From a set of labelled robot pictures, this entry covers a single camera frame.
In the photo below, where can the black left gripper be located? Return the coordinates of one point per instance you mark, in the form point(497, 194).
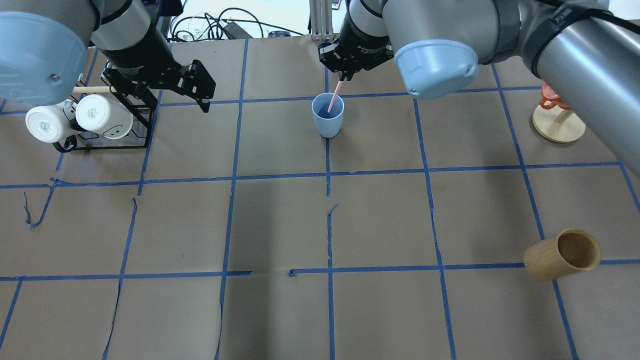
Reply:
point(141, 51)

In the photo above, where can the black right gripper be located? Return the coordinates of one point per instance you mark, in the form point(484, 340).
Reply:
point(361, 41)

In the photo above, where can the pink chopstick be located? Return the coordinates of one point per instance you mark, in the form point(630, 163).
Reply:
point(334, 96)

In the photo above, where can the light blue plastic cup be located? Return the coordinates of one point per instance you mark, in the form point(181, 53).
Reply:
point(328, 123)

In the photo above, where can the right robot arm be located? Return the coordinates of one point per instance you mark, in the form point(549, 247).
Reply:
point(579, 48)

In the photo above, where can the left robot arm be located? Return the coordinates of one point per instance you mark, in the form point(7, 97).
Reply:
point(43, 50)

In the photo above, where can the white mug near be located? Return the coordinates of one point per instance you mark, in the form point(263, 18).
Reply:
point(109, 118)

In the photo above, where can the white mug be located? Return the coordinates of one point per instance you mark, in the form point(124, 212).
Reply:
point(109, 118)
point(52, 123)

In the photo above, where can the white mug far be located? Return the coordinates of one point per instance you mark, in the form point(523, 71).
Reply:
point(52, 123)

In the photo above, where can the orange mug on stand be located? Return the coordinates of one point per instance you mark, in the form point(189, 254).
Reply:
point(550, 99)

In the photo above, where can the wooden mug tree stand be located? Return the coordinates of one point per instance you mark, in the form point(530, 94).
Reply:
point(558, 125)

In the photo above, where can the bamboo cylinder holder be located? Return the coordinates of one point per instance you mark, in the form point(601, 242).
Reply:
point(569, 252)

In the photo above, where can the black wire mug rack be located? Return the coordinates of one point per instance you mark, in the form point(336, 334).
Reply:
point(142, 103)

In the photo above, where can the aluminium frame post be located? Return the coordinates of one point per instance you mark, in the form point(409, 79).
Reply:
point(321, 21)

